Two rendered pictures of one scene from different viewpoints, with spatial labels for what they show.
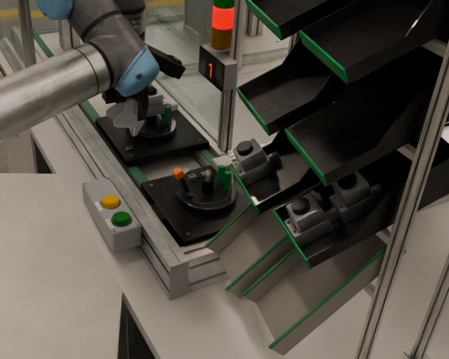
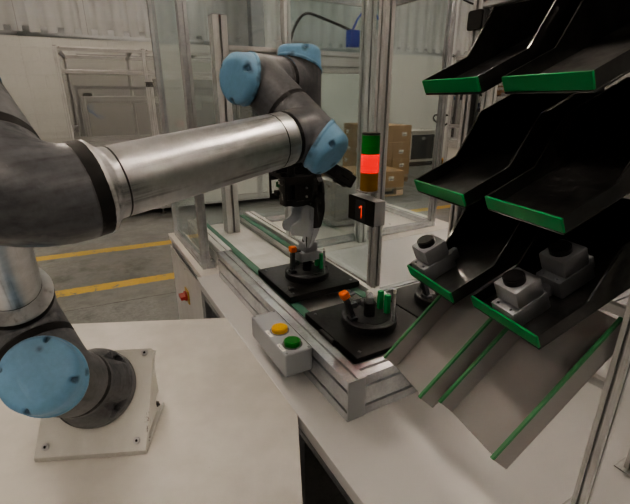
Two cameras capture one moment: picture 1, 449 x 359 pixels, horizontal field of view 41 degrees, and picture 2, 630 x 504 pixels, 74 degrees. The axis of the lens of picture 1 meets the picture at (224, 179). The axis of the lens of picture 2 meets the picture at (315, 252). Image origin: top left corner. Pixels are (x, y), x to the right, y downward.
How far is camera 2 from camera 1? 0.42 m
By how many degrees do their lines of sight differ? 15
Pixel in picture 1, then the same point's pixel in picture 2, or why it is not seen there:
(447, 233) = not seen: hidden behind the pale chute
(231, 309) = (413, 428)
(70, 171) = (237, 315)
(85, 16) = (272, 92)
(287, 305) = (494, 409)
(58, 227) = (229, 360)
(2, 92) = (190, 134)
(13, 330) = (188, 462)
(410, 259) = not seen: hidden behind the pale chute
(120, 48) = (311, 116)
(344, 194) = (563, 260)
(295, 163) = (476, 256)
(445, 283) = not seen: outside the picture
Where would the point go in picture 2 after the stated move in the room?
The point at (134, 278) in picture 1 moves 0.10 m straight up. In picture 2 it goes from (307, 402) to (307, 365)
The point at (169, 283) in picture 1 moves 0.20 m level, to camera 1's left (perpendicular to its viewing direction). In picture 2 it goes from (346, 402) to (251, 399)
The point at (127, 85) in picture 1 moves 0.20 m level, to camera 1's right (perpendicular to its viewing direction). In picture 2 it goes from (319, 152) to (466, 153)
